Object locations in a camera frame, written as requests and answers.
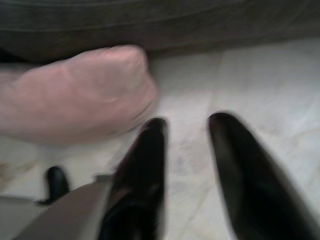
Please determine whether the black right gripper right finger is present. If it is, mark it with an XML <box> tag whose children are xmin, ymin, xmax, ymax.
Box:
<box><xmin>207</xmin><ymin>111</ymin><xmax>320</xmax><ymax>240</ymax></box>

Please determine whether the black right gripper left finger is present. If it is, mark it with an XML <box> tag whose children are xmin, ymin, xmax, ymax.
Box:
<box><xmin>98</xmin><ymin>117</ymin><xmax>168</xmax><ymax>240</ymax></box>

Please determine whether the pink cat face pillow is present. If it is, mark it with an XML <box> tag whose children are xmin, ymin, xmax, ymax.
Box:
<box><xmin>0</xmin><ymin>44</ymin><xmax>159</xmax><ymax>146</ymax></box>

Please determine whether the brown fabric sofa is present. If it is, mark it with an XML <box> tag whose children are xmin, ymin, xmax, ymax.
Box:
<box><xmin>0</xmin><ymin>0</ymin><xmax>320</xmax><ymax>65</ymax></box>

